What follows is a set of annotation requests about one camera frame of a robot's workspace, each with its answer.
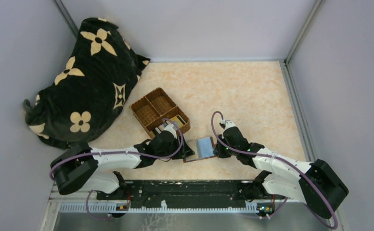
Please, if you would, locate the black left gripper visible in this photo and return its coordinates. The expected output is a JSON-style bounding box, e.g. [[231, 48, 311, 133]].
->
[[155, 134, 195, 159]]

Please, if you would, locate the brown leather card holder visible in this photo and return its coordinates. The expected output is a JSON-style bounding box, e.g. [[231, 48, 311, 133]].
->
[[183, 137, 216, 163]]

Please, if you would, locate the brown woven divided basket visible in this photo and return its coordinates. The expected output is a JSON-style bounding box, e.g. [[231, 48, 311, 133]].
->
[[130, 88, 190, 138]]

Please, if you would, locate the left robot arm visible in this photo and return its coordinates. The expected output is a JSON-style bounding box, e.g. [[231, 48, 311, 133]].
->
[[50, 131, 195, 199]]

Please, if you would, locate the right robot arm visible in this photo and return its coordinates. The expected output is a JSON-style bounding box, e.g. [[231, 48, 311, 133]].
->
[[214, 125, 349, 219]]

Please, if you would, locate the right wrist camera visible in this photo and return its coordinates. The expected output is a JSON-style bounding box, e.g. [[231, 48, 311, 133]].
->
[[220, 120, 236, 130]]

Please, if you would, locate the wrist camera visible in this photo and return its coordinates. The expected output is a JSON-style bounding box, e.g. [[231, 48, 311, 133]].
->
[[163, 124, 178, 139], [220, 120, 236, 130]]

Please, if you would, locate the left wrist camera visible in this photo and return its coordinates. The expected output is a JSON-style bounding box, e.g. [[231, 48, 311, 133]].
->
[[163, 124, 178, 139]]

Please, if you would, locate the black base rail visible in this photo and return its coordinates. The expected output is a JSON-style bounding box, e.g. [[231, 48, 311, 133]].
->
[[61, 180, 276, 216]]

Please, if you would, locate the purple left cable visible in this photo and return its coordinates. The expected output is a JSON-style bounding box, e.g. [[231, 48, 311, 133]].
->
[[49, 118, 184, 221]]

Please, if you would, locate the purple cable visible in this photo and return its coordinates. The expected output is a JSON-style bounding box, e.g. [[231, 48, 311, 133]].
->
[[211, 111, 339, 230], [49, 118, 184, 221]]

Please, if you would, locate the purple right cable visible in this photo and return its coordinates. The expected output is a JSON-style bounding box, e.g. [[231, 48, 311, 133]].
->
[[211, 111, 339, 230]]

